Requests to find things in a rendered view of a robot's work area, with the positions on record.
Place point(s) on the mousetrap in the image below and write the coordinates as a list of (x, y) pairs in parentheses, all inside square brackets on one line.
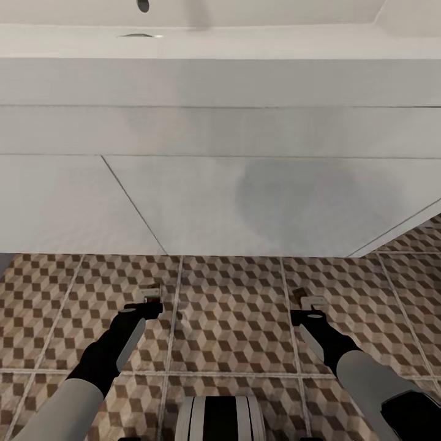
[(298, 293), (155, 285)]

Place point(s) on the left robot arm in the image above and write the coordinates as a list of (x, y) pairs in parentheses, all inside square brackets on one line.
[(70, 412)]

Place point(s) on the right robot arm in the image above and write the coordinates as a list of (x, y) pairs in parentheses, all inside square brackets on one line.
[(396, 409)]

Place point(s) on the furniture sink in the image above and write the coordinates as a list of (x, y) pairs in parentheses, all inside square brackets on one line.
[(263, 128)]

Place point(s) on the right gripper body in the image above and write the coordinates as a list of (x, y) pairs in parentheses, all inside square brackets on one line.
[(297, 316)]

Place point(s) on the robot trunk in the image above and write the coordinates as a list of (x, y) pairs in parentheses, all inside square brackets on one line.
[(220, 418)]

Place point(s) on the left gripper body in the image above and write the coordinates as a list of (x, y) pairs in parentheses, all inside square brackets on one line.
[(151, 308)]

